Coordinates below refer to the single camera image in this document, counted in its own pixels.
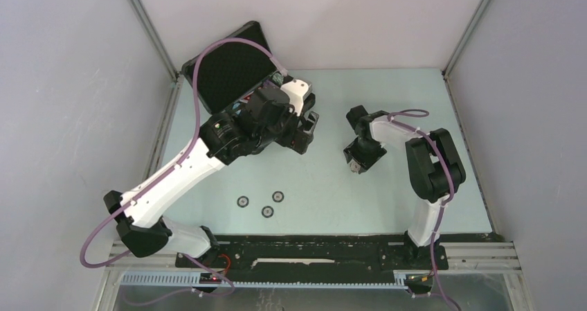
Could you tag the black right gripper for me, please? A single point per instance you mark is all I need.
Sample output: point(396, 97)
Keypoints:
point(366, 162)

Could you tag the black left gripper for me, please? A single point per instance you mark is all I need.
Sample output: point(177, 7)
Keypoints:
point(295, 138)

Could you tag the grey white poker chip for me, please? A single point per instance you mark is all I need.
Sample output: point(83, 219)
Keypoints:
point(354, 167)

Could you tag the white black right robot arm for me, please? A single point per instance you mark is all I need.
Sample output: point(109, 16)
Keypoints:
point(435, 169)

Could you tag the black poker set case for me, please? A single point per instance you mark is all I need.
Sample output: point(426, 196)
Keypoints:
point(232, 80)

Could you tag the green blue chip row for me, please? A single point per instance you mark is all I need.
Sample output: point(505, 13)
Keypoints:
point(278, 79)

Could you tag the blue poker chip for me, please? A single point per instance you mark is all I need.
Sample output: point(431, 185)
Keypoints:
point(267, 211)
point(278, 196)
point(243, 201)

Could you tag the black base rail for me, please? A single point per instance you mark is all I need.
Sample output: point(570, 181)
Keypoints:
point(321, 259)

